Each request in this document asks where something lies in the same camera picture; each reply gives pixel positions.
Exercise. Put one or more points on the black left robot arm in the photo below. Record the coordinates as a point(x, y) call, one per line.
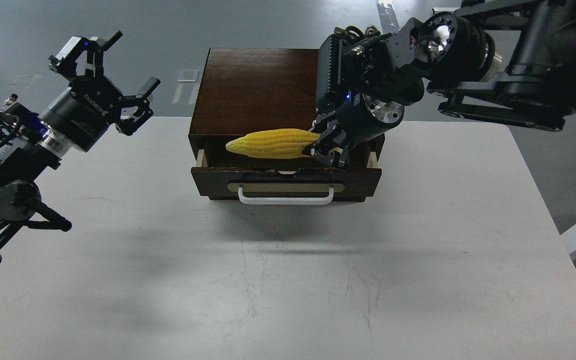
point(31, 142)

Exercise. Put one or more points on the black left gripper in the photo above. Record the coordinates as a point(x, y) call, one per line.
point(85, 110)

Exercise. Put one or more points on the yellow corn cob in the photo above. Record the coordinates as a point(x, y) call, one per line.
point(273, 144)

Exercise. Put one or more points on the wooden drawer with white handle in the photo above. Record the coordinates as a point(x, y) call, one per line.
point(223, 175)

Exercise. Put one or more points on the dark wooden drawer cabinet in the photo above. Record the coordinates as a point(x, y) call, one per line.
point(245, 90)

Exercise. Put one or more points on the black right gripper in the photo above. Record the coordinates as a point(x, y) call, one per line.
point(359, 119)

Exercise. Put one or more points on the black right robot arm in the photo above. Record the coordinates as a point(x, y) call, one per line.
point(509, 62)

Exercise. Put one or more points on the white table leg base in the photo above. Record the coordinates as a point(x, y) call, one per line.
point(436, 10)

